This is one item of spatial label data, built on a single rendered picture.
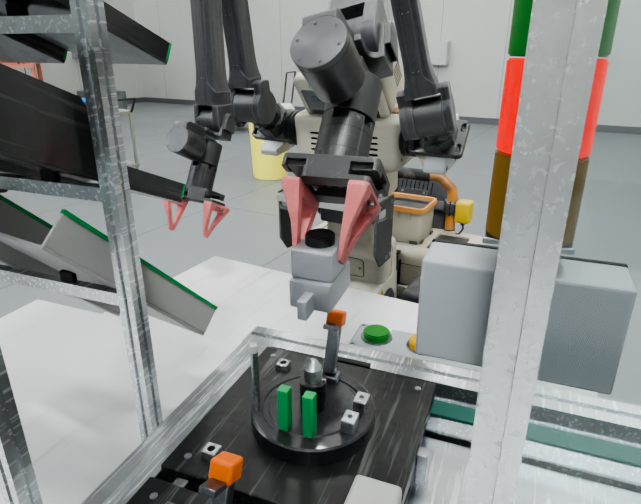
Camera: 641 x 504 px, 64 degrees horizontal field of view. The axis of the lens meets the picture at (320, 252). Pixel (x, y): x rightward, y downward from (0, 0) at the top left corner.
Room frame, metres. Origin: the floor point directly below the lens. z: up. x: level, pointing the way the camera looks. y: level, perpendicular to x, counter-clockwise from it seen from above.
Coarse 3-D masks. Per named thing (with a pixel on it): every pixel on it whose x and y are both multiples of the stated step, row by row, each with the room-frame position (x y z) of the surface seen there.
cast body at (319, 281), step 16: (304, 240) 0.48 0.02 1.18; (320, 240) 0.46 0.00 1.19; (336, 240) 0.48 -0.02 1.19; (304, 256) 0.45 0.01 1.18; (320, 256) 0.45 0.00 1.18; (336, 256) 0.45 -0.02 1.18; (304, 272) 0.45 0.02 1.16; (320, 272) 0.45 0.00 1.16; (336, 272) 0.45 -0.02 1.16; (304, 288) 0.45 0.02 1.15; (320, 288) 0.44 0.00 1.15; (336, 288) 0.45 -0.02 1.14; (304, 304) 0.43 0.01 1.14; (320, 304) 0.44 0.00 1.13; (304, 320) 0.43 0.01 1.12
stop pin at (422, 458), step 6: (420, 450) 0.43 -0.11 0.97; (426, 450) 0.43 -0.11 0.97; (420, 456) 0.42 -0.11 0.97; (426, 456) 0.42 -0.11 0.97; (420, 462) 0.42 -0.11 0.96; (426, 462) 0.42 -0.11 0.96; (420, 468) 0.42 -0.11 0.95; (426, 468) 0.42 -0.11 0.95; (420, 474) 0.42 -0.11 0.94; (426, 474) 0.42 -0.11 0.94; (414, 480) 0.42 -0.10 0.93; (420, 480) 0.42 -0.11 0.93
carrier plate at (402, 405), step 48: (240, 384) 0.54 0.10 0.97; (384, 384) 0.54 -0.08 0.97; (432, 384) 0.54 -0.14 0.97; (192, 432) 0.45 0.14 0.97; (240, 432) 0.45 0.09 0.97; (384, 432) 0.45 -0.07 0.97; (192, 480) 0.39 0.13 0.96; (240, 480) 0.38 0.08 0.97; (288, 480) 0.38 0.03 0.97; (336, 480) 0.38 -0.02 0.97; (384, 480) 0.38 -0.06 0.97
